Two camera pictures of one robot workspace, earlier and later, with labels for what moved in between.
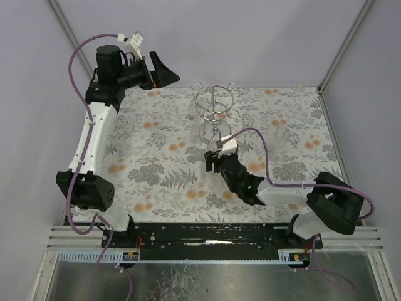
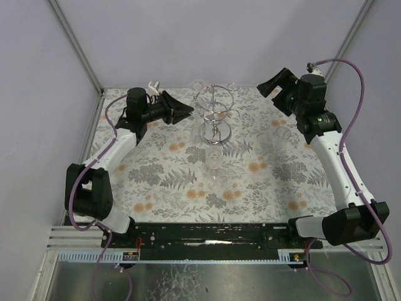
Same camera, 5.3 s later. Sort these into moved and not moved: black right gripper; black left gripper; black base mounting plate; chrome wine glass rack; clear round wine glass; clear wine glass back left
Moved: clear round wine glass; black left gripper; black right gripper
Not moved: black base mounting plate; clear wine glass back left; chrome wine glass rack
